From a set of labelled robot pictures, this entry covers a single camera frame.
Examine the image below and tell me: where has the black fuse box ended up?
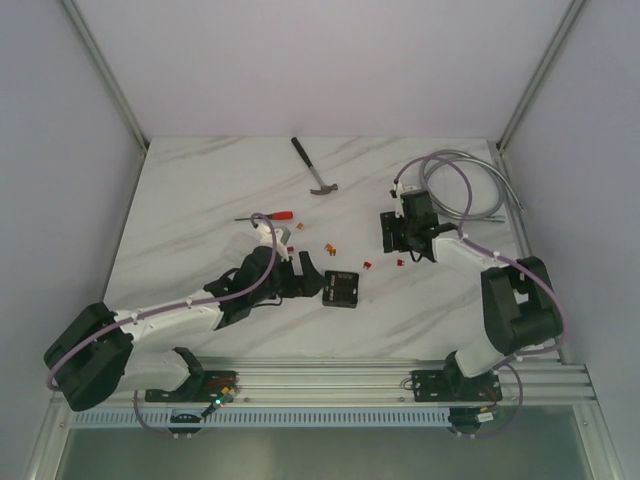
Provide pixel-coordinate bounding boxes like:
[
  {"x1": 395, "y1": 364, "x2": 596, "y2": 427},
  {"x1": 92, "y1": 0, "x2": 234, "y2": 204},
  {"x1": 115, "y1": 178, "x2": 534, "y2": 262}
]
[{"x1": 322, "y1": 270, "x2": 359, "y2": 309}]

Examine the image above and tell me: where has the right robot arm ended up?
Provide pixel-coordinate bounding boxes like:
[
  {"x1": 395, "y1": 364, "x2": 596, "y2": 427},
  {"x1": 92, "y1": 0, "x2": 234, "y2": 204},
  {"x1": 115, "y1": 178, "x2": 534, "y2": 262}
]
[{"x1": 380, "y1": 184, "x2": 564, "y2": 401}]

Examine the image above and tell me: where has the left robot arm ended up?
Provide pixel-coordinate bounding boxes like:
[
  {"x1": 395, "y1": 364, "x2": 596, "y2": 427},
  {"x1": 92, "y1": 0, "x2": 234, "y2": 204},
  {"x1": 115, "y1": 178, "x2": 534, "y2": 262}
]
[{"x1": 44, "y1": 246, "x2": 326, "y2": 412}]

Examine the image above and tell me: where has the clear plastic fuse box lid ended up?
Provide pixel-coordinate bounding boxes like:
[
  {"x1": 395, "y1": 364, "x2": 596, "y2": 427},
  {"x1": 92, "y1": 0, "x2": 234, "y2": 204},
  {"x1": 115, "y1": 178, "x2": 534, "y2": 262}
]
[{"x1": 221, "y1": 232, "x2": 259, "y2": 266}]

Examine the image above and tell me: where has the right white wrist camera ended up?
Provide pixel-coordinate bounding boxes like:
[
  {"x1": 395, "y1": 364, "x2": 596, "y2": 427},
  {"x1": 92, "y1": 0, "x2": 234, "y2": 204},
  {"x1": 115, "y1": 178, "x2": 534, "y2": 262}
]
[{"x1": 390, "y1": 181, "x2": 421, "y2": 218}]

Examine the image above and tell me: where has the red handled screwdriver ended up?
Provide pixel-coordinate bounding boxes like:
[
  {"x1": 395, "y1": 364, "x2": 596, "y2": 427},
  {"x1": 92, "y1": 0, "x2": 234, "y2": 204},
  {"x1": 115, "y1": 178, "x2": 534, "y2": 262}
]
[{"x1": 260, "y1": 211, "x2": 294, "y2": 221}]

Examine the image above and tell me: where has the claw hammer black handle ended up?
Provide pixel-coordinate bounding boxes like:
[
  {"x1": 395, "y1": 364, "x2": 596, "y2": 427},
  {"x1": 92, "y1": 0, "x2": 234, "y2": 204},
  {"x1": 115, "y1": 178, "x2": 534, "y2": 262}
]
[{"x1": 290, "y1": 136, "x2": 341, "y2": 197}]

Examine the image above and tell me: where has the coiled grey metal hose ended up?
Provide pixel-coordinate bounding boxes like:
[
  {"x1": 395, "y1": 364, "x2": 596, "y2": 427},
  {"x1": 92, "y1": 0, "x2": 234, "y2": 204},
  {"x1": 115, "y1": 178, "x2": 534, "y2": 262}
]
[{"x1": 418, "y1": 148, "x2": 526, "y2": 223}]

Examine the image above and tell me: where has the aluminium front rail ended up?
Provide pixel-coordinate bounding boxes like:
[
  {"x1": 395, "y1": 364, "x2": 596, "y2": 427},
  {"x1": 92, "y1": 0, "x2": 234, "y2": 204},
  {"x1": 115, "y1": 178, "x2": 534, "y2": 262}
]
[{"x1": 49, "y1": 357, "x2": 597, "y2": 405}]

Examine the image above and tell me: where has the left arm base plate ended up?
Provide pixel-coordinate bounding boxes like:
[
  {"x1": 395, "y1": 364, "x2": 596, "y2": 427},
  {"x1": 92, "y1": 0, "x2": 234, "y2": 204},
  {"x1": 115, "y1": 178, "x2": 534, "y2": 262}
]
[{"x1": 144, "y1": 370, "x2": 237, "y2": 403}]

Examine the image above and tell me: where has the slotted grey cable duct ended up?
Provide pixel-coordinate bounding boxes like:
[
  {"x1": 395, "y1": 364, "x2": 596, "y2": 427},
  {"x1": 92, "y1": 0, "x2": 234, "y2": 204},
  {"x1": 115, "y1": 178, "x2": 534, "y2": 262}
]
[{"x1": 68, "y1": 408, "x2": 491, "y2": 430}]

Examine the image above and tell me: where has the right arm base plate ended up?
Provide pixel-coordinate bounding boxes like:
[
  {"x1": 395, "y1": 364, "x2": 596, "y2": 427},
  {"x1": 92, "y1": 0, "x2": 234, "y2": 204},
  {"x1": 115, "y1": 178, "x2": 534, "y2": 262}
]
[{"x1": 410, "y1": 370, "x2": 503, "y2": 403}]

